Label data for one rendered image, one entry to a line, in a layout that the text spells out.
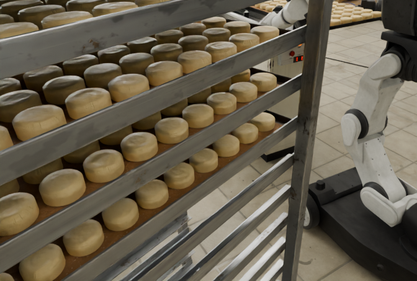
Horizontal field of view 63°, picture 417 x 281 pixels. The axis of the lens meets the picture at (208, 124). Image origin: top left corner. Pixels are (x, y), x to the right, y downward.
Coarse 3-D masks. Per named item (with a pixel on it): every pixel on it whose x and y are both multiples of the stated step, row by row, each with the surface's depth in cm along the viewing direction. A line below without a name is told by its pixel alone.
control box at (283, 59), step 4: (304, 44) 192; (292, 48) 189; (296, 48) 190; (300, 48) 192; (284, 52) 188; (288, 52) 189; (296, 52) 192; (300, 52) 193; (280, 56) 189; (284, 56) 189; (288, 56) 190; (292, 56) 192; (296, 56) 193; (280, 60) 190; (284, 60) 191; (288, 60) 192; (292, 60) 193; (296, 60) 194; (280, 64) 191; (284, 64) 192
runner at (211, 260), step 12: (288, 192) 77; (264, 204) 76; (276, 204) 75; (252, 216) 73; (264, 216) 72; (240, 228) 71; (252, 228) 70; (228, 240) 68; (240, 240) 68; (216, 252) 63; (228, 252) 66; (204, 264) 61; (216, 264) 64; (192, 276) 59; (204, 276) 62
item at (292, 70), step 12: (252, 12) 245; (276, 60) 192; (276, 72) 196; (288, 72) 199; (300, 72) 204; (276, 108) 208; (288, 108) 212; (288, 144) 228; (264, 156) 231; (276, 156) 232
